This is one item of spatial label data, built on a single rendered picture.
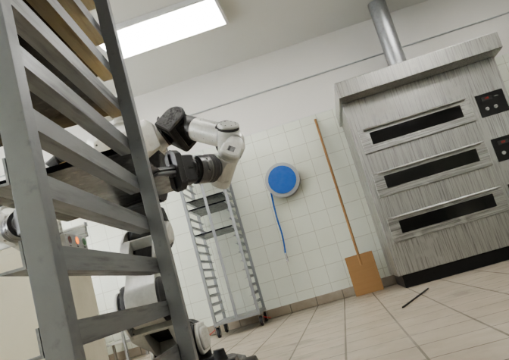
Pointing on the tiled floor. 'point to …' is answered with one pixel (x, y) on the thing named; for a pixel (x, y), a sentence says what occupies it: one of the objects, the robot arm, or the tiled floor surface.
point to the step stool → (120, 342)
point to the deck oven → (433, 158)
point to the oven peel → (360, 277)
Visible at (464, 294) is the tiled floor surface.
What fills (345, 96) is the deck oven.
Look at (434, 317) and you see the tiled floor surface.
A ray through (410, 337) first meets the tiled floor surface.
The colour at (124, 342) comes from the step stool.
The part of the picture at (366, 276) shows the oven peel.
